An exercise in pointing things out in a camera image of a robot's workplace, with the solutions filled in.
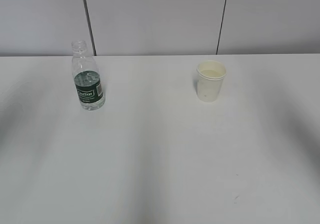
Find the white paper cup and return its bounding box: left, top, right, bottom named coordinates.
left=196, top=60, right=227, bottom=103

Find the clear water bottle green label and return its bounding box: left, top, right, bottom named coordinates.
left=71, top=40, right=105, bottom=111

